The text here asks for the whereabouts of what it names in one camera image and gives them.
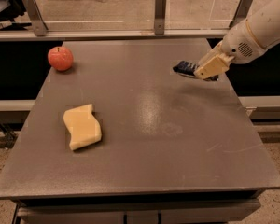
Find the left metal bracket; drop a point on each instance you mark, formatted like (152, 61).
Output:
(38, 25)

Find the middle metal bracket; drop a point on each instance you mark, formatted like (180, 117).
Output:
(159, 17)

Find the blue rxbar wrapper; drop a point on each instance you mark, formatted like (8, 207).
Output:
(186, 69)

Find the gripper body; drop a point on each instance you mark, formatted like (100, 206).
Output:
(238, 44)

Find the right metal bracket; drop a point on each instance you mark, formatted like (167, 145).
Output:
(241, 12)

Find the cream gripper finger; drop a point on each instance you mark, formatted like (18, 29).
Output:
(213, 66)

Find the yellow wavy sponge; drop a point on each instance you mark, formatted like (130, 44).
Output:
(83, 127)

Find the red apple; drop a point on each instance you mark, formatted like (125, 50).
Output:
(60, 58)

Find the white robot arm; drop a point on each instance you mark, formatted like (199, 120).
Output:
(244, 42)

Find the metal bracket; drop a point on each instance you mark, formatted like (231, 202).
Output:
(159, 17)
(241, 12)
(38, 25)

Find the clear acrylic barrier panel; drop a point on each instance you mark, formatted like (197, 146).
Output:
(82, 15)

